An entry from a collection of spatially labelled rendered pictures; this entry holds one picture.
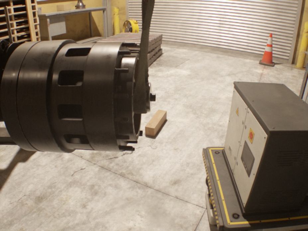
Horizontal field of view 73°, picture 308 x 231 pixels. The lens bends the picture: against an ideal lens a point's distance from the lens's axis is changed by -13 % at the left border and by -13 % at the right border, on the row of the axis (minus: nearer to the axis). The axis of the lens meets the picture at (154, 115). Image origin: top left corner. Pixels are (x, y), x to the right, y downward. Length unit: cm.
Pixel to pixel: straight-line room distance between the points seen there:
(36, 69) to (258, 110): 97
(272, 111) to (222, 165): 59
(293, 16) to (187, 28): 271
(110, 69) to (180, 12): 578
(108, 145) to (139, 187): 88
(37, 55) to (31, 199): 119
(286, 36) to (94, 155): 512
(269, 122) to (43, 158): 190
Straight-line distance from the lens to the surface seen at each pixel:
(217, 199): 134
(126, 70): 89
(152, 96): 109
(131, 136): 101
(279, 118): 109
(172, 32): 673
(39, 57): 103
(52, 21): 569
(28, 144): 112
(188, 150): 220
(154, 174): 192
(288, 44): 613
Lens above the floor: 130
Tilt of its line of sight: 28 degrees down
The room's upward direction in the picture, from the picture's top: straight up
